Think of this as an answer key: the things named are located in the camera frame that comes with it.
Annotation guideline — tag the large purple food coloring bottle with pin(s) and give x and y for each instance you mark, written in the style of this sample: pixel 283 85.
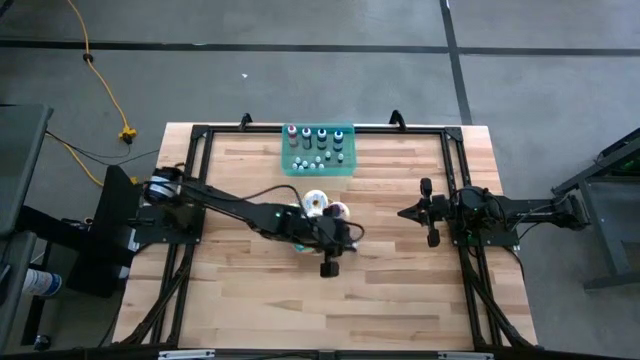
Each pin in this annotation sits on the large purple food coloring bottle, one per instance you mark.
pixel 306 134

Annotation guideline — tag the blue frosted donut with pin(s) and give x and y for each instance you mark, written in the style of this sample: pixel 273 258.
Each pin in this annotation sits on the blue frosted donut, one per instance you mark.
pixel 301 248

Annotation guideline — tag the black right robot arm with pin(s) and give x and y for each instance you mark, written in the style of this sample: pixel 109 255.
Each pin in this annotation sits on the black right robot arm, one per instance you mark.
pixel 530 215

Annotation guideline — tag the black control box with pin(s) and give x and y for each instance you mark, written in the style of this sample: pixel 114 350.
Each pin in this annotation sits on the black control box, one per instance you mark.
pixel 115 225

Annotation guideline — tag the large red food coloring bottle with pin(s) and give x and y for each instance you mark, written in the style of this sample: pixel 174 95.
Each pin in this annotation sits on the large red food coloring bottle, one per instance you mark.
pixel 292 132

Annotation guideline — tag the donut with purple stripes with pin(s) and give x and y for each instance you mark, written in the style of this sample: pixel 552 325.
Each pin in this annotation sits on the donut with purple stripes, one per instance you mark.
pixel 344 210

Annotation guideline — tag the black caster wheel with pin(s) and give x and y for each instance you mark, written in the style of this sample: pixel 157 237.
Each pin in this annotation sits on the black caster wheel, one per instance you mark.
pixel 42 342

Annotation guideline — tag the black frame clamp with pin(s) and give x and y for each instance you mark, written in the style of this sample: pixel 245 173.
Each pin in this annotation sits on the black frame clamp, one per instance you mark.
pixel 397 119
pixel 245 120

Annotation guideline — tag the large blue food coloring bottle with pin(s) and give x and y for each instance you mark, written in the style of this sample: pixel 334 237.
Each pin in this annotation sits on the large blue food coloring bottle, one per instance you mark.
pixel 338 136

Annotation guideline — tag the white donut with blue stripes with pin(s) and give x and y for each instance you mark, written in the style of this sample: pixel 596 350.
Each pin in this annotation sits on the white donut with blue stripes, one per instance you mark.
pixel 309 197

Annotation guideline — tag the large black food coloring bottle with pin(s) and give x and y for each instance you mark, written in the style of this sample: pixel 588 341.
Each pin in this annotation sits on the large black food coloring bottle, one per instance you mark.
pixel 321 135

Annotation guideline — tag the dark metal table frame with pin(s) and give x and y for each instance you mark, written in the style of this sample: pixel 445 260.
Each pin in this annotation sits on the dark metal table frame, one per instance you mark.
pixel 606 235

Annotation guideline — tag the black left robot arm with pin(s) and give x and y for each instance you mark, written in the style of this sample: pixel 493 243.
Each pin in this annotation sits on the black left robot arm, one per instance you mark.
pixel 235 205

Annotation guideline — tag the teal plastic tray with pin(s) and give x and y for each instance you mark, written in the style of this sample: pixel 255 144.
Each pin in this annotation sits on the teal plastic tray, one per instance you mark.
pixel 345 170

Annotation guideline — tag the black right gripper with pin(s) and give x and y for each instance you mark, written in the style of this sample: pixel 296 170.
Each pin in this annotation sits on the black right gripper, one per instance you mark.
pixel 440 212

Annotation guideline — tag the silver metal bracket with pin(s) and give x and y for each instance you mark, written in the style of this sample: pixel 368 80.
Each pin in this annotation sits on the silver metal bracket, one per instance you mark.
pixel 186 354
pixel 466 355

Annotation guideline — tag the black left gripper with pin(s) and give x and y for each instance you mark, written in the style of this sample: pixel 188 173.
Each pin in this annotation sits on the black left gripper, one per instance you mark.
pixel 332 235

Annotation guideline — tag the black aluminium table frame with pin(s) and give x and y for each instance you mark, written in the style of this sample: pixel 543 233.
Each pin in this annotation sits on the black aluminium table frame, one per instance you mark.
pixel 410 129

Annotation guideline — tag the white and blue can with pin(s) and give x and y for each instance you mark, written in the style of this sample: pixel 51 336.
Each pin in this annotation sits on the white and blue can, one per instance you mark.
pixel 42 283

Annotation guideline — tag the grey side desk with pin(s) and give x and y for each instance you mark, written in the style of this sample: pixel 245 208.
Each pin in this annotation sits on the grey side desk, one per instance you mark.
pixel 20 165

